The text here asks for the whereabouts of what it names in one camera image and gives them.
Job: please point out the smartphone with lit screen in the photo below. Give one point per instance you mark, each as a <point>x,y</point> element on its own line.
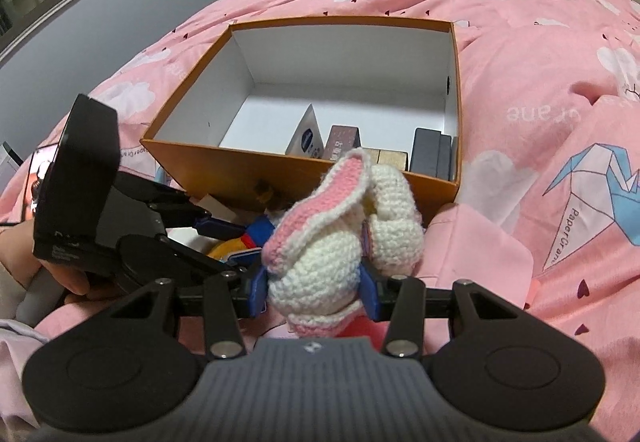
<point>38,166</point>

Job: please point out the gold box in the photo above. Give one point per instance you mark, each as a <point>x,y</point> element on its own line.
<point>396,159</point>

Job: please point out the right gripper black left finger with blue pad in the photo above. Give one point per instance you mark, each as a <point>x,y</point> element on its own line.
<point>230,296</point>

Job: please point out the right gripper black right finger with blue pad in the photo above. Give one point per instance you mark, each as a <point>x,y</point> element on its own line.
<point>399,301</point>

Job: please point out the grey triangular carton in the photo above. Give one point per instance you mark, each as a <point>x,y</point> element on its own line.
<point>306,140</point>

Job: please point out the white pink crochet bunny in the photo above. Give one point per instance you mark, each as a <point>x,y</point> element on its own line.
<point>313,257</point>

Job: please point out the dark grey box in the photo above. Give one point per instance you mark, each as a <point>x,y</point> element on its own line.
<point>434,154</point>

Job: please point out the maroon box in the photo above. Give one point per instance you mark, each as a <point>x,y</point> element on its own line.
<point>342,138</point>

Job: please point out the pink crane print duvet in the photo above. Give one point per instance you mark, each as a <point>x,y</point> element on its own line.
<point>542,80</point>

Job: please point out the person's left hand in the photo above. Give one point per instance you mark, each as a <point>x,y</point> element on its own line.
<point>17,258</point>

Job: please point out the orange cardboard storage box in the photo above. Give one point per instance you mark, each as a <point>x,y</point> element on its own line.
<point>260,105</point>

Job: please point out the blue yellow plush toy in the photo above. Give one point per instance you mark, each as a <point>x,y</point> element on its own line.
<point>235,238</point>

